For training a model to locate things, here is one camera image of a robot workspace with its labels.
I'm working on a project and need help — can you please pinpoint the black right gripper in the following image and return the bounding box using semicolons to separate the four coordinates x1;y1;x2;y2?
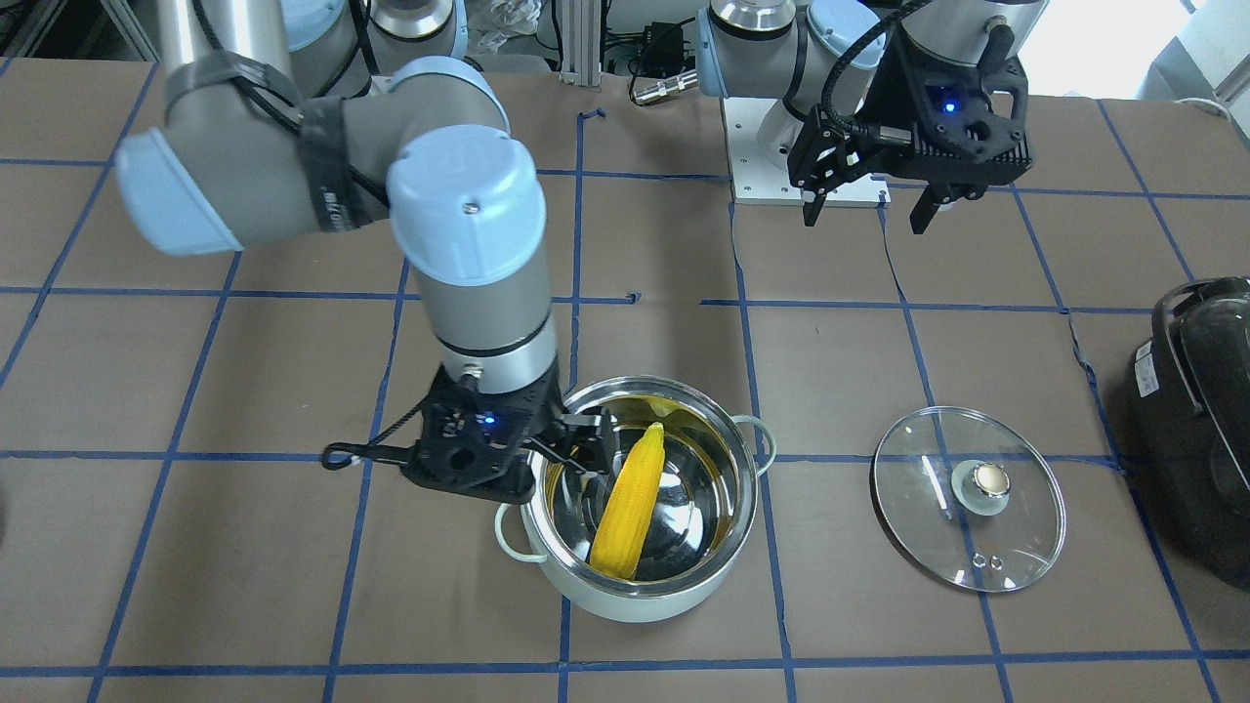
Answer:
403;362;619;500

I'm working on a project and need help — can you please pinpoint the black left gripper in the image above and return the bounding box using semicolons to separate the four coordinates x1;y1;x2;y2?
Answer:
788;28;1034;235

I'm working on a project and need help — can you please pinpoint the yellow corn cob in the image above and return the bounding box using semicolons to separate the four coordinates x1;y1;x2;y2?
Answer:
589;422;666;580

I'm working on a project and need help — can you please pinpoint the glass pot lid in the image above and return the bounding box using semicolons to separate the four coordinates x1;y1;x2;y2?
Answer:
870;407;1068;595

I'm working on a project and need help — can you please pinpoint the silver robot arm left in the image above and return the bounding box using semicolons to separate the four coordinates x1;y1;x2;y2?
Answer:
695;1;1046;234

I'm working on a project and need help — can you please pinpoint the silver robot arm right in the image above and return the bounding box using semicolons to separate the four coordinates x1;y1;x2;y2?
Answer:
116;1;618;507

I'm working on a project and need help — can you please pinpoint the white steel cooking pot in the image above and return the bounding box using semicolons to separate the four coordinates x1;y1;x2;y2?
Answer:
494;375;778;623

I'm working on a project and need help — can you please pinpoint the black rice cooker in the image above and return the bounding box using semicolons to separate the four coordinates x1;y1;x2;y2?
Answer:
1128;276;1249;589

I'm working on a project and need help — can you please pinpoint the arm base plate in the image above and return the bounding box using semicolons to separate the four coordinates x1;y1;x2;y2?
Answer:
721;96;890;208

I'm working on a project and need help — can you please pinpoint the aluminium frame post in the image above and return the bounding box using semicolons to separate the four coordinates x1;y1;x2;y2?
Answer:
553;1;608;90

